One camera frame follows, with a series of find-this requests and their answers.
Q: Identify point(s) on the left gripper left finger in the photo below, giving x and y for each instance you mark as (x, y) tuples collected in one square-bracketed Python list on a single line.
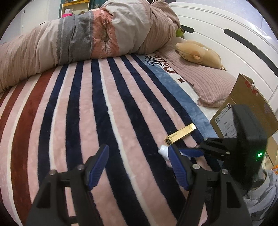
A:
[(95, 165)]

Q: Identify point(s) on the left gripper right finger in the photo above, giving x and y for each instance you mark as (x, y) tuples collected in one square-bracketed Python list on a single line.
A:
[(181, 165)]

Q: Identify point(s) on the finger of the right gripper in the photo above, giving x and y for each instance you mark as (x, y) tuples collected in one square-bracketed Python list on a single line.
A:
[(191, 152)]

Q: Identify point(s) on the gold rectangular bar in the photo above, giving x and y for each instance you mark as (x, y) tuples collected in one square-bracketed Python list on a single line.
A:
[(180, 134)]

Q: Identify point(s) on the white small bottle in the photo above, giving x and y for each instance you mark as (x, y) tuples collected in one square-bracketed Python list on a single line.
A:
[(165, 153)]

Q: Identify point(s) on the grey hooded sleeve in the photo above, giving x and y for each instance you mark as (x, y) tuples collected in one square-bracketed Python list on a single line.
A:
[(260, 201)]

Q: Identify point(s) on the cardboard box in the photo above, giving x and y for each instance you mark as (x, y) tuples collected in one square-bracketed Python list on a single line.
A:
[(244, 92)]

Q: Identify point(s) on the pink ribbed pillow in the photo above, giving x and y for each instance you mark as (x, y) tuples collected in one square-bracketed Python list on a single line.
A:
[(212, 85)]

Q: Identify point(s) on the striped plush blanket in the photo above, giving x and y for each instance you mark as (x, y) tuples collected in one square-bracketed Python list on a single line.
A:
[(59, 118)]

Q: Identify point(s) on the tan plush toy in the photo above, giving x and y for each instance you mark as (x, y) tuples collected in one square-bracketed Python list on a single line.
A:
[(200, 54)]

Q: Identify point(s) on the white bed headboard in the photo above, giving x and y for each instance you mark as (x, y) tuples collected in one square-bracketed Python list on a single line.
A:
[(242, 46)]

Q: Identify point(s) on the green plush toy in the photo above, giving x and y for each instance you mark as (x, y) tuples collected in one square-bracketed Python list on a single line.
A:
[(180, 32)]

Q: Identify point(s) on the rolled beige patchwork duvet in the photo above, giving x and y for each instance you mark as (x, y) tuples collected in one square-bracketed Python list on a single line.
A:
[(116, 28)]

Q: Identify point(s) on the pink cup on shelf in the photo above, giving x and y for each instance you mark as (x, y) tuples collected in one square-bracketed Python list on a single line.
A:
[(68, 12)]

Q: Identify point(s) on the yellow shelf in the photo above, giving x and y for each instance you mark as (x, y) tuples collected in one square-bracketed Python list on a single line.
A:
[(76, 6)]

